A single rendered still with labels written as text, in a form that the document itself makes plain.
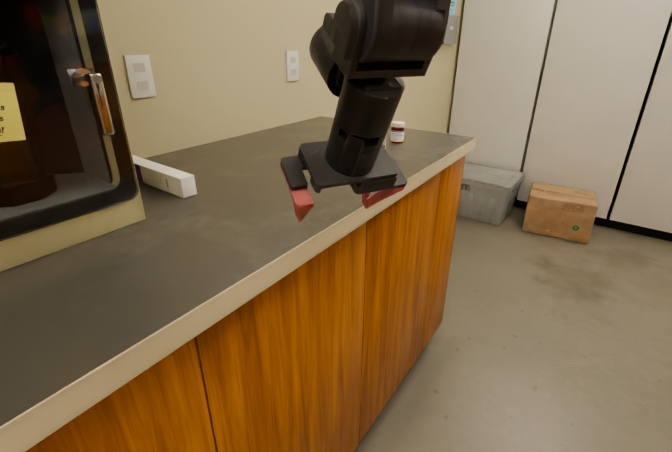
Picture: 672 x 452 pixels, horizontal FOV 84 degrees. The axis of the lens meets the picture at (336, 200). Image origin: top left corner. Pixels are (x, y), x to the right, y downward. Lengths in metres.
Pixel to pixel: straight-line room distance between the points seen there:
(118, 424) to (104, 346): 0.12
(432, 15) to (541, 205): 2.63
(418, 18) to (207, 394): 0.57
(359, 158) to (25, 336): 0.43
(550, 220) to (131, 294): 2.69
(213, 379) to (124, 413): 0.13
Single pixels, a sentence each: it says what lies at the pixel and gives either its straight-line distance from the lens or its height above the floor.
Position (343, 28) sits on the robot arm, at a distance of 0.31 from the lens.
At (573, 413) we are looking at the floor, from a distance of 1.79.
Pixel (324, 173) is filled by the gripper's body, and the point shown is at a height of 1.12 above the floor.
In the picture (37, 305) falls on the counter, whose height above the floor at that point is 0.94.
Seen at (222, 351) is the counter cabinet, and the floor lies 0.82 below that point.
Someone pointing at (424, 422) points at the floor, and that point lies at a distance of 1.57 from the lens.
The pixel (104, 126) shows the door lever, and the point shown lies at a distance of 0.66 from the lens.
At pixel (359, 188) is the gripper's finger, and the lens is 0.42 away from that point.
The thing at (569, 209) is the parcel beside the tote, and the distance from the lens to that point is 2.91.
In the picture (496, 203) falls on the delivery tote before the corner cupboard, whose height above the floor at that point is 0.18.
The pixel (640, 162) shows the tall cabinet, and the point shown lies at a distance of 3.18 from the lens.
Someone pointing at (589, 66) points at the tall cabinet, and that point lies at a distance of 3.10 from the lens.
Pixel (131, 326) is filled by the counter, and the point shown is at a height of 0.94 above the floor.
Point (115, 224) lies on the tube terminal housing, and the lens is 0.77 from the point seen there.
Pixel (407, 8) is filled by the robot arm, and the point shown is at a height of 1.27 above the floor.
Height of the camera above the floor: 1.25
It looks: 23 degrees down
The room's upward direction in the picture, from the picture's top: straight up
